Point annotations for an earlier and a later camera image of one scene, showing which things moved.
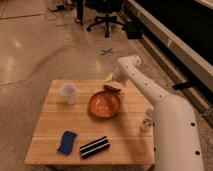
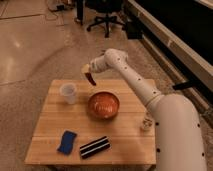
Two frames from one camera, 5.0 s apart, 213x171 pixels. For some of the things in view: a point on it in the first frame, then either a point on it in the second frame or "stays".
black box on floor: (134, 30) stays
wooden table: (92, 121) stays
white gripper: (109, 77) to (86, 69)
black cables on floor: (60, 7) stays
